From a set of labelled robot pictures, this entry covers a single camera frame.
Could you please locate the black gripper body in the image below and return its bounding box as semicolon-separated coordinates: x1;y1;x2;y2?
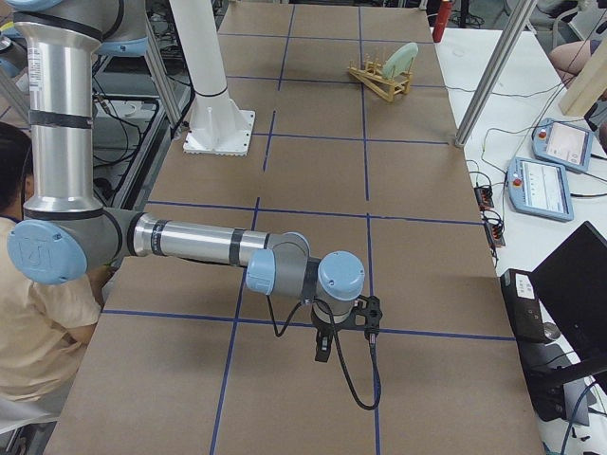
311;295;382;339

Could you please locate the pale green plate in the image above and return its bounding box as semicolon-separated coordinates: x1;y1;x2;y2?
382;43;418;80

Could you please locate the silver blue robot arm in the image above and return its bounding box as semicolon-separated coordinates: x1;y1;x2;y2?
8;1;382;362

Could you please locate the black computer box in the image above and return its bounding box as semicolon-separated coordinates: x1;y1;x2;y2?
500;268;561;344

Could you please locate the orange black adapter box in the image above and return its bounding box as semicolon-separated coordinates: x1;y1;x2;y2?
473;186;494;210

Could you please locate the black monitor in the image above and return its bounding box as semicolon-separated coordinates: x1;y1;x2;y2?
531;221;606;359

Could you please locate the near blue teach pendant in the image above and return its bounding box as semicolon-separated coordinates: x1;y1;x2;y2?
506;156;575;222

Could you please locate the blue teach pendant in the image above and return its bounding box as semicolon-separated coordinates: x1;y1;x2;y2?
532;118;593;173
506;156;575;222

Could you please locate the wooden dish rack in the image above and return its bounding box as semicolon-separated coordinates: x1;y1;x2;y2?
347;60;413;102

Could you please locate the far blue teach pendant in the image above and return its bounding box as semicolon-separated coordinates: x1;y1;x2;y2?
532;118;593;173

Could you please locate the person in beige shirt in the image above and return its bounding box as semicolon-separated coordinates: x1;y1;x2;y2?
1;123;113;402

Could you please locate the red cylinder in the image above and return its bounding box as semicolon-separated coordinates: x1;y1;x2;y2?
432;0;453;43

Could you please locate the wooden beam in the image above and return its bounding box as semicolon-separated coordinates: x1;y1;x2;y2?
559;39;607;117

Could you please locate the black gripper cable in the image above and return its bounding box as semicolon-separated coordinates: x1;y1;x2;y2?
267;293;383;410

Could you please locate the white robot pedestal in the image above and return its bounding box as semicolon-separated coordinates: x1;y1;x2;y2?
170;0;255;156

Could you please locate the aluminium frame post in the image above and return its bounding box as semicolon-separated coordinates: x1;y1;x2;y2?
454;0;537;148

